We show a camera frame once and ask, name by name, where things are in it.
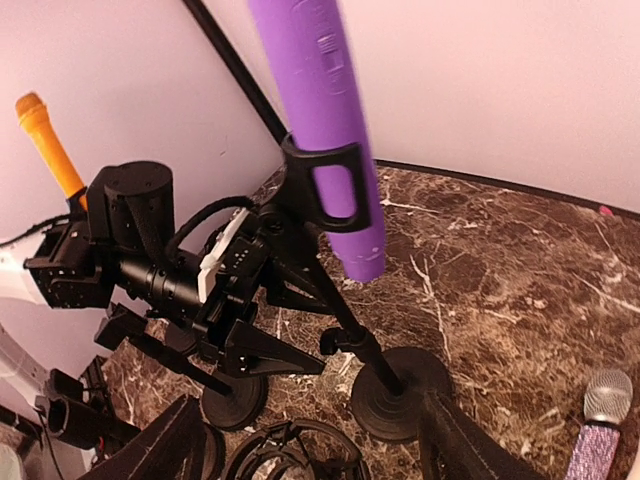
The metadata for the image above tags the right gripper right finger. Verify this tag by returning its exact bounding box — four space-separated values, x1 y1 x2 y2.
417 391 543 479

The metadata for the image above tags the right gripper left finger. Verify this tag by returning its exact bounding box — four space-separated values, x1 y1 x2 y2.
83 395 205 480

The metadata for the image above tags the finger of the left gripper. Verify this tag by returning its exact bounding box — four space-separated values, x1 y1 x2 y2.
264 250 334 315
224 320 325 378

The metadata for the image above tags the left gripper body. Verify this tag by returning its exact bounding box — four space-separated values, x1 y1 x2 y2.
193 244 269 374

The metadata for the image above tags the black stand of orange microphone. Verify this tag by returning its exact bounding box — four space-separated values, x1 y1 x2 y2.
51 191 267 431

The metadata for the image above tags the black stand of purple microphone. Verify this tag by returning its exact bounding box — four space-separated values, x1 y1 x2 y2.
272 132 454 444

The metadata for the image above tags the black tripod shock-mount stand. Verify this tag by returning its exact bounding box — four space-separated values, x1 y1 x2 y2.
221 418 371 479

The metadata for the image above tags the glitter silver-head microphone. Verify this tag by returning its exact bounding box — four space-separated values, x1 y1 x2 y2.
565 369 633 480

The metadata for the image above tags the purple microphone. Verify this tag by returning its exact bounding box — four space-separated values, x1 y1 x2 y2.
249 1 386 283

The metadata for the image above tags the orange microphone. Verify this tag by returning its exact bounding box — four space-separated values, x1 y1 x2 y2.
15 92 87 212

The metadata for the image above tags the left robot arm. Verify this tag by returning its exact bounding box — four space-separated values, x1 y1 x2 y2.
17 161 325 431

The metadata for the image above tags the black stand of beige microphone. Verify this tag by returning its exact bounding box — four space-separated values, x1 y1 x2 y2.
201 422 226 480

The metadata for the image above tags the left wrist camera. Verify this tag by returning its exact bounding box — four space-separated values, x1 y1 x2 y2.
197 208 256 304

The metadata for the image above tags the left black frame post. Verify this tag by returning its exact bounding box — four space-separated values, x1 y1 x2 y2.
182 0 287 145

